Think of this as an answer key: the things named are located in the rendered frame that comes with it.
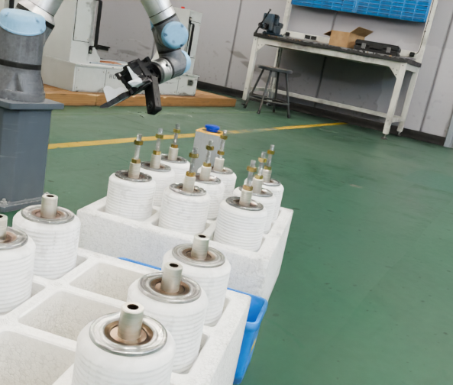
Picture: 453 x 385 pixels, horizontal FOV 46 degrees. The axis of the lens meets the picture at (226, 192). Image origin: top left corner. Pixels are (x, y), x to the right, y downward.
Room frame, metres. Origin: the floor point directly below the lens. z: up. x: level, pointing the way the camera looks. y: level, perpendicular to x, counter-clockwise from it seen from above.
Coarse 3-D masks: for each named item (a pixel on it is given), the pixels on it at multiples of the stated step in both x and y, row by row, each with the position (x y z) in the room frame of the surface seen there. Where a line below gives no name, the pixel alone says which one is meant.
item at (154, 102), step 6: (150, 78) 1.61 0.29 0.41; (156, 78) 1.62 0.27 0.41; (150, 84) 1.61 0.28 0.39; (156, 84) 1.61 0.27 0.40; (144, 90) 1.62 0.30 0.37; (150, 90) 1.60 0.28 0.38; (156, 90) 1.60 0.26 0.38; (150, 96) 1.59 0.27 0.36; (156, 96) 1.59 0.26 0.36; (150, 102) 1.58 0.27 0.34; (156, 102) 1.57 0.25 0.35; (150, 108) 1.57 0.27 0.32; (156, 108) 1.57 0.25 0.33; (150, 114) 1.58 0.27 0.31
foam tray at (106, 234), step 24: (96, 216) 0.98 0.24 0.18; (288, 216) 1.22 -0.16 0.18; (96, 240) 0.98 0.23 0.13; (120, 240) 0.97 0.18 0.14; (144, 240) 0.96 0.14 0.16; (168, 240) 0.95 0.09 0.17; (192, 240) 0.94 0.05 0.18; (264, 240) 1.02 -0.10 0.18; (240, 264) 0.92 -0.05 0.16; (264, 264) 0.91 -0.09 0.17; (240, 288) 0.92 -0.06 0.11; (264, 288) 0.95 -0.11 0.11
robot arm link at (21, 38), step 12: (0, 12) 1.44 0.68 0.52; (12, 12) 1.43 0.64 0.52; (24, 12) 1.48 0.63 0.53; (0, 24) 1.43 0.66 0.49; (12, 24) 1.42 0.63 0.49; (24, 24) 1.42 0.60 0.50; (36, 24) 1.44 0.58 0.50; (0, 36) 1.43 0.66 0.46; (12, 36) 1.42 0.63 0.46; (24, 36) 1.42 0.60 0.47; (36, 36) 1.45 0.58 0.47; (0, 48) 1.43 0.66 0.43; (12, 48) 1.42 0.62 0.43; (24, 48) 1.43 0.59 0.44; (36, 48) 1.45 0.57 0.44; (12, 60) 1.42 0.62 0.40; (24, 60) 1.43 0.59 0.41; (36, 60) 1.45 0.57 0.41
